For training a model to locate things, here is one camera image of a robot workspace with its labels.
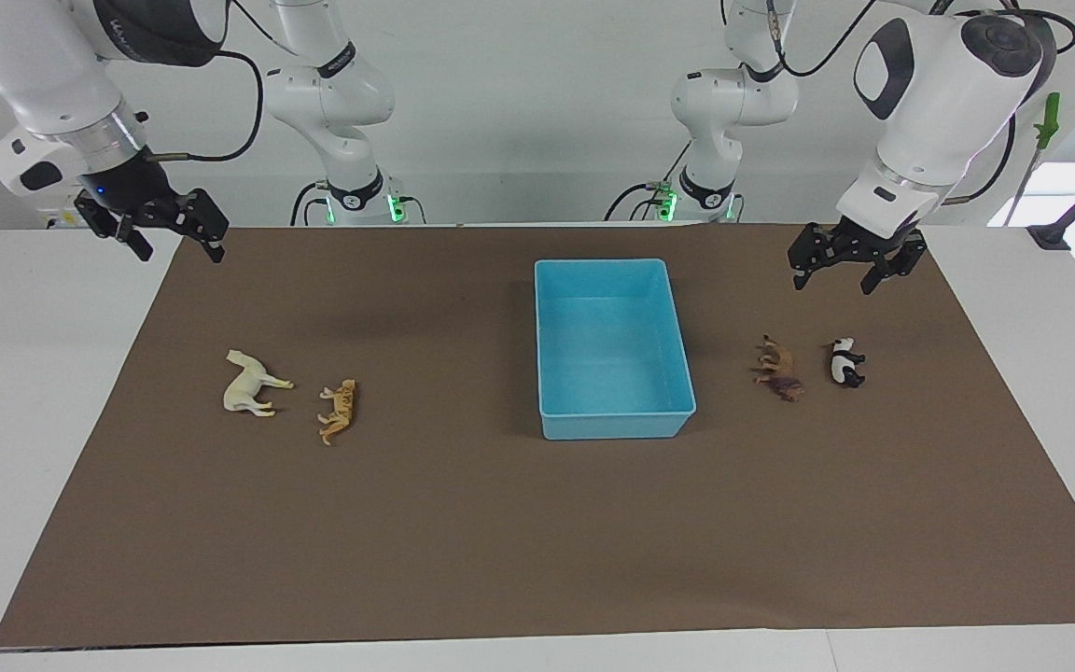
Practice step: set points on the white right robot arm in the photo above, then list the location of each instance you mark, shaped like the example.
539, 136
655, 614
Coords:
34, 56

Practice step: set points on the orange striped tiger toy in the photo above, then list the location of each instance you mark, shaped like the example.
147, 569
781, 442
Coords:
340, 409

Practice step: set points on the brown table mat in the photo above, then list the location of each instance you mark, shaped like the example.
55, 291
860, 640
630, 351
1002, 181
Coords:
500, 541

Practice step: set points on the light blue plastic storage box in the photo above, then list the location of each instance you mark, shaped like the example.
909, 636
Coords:
612, 345

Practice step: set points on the cream white horse toy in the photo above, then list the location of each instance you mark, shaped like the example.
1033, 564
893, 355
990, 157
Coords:
244, 384

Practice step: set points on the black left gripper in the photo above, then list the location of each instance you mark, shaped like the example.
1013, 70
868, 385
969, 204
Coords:
869, 243

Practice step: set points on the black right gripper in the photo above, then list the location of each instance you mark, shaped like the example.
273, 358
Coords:
132, 191

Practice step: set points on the brown lion toy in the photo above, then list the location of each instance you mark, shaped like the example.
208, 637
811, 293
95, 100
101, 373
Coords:
778, 367

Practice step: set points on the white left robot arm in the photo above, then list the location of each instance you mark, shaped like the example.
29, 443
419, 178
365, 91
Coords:
929, 93

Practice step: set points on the black and white panda toy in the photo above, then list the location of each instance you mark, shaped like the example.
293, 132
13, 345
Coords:
844, 364

